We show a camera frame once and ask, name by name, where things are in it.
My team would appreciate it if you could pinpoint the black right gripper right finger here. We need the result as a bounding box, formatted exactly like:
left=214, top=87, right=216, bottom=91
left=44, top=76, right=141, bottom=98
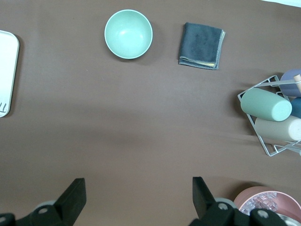
left=190, top=176, right=250, bottom=226

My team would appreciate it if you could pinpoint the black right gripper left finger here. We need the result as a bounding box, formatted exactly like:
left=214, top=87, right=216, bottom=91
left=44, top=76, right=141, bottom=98
left=17, top=178, right=87, bottom=226

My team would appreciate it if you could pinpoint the pink bowl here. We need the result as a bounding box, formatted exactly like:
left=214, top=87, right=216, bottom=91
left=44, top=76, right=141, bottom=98
left=233, top=186, right=301, bottom=226

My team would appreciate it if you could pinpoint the clear ice cube pile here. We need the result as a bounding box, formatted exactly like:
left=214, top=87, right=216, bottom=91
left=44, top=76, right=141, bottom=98
left=239, top=192, right=278, bottom=215

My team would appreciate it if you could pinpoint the metal scoop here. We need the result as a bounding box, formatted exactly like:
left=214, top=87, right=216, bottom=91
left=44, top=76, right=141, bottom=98
left=278, top=213, right=301, bottom=226

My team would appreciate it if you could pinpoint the beige cup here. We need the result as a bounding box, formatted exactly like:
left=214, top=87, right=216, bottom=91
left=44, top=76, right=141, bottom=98
left=254, top=115, right=301, bottom=142

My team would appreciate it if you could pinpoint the green cup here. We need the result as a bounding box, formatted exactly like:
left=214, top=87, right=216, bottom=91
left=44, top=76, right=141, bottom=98
left=240, top=88, right=293, bottom=122

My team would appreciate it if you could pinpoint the dark blue cup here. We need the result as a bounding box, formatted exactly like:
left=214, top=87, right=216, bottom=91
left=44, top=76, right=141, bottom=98
left=290, top=97, right=301, bottom=120

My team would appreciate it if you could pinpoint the purple cup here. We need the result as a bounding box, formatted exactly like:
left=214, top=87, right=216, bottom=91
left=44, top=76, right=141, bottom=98
left=279, top=68, right=301, bottom=98

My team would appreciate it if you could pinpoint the cream tray with bear print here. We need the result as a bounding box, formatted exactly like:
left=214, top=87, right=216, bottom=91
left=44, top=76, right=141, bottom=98
left=0, top=30, right=21, bottom=118

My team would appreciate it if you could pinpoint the folded grey cloth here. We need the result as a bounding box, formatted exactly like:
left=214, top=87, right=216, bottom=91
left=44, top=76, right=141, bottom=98
left=178, top=22, right=226, bottom=71

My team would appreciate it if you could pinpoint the mint green bowl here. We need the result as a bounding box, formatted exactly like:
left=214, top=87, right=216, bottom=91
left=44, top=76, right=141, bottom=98
left=104, top=9, right=153, bottom=59

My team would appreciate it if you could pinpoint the white wire cup rack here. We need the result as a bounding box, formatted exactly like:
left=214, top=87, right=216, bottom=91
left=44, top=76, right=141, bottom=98
left=237, top=74, right=301, bottom=157

